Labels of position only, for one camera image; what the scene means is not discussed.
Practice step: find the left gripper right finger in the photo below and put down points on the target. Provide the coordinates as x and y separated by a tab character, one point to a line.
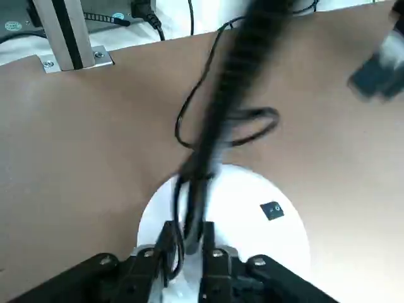
227	281

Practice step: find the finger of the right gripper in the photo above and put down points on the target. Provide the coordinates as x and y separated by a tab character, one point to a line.
396	85
367	80

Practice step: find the white gooseneck desk lamp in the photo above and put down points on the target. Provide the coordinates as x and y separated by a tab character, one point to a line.
236	195

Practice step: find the black finned device box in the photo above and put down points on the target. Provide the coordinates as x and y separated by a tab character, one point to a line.
104	12
15	19

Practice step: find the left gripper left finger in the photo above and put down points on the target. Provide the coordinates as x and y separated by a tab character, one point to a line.
126	277

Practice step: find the aluminium frame post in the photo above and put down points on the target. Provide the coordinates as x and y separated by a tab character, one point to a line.
63	31

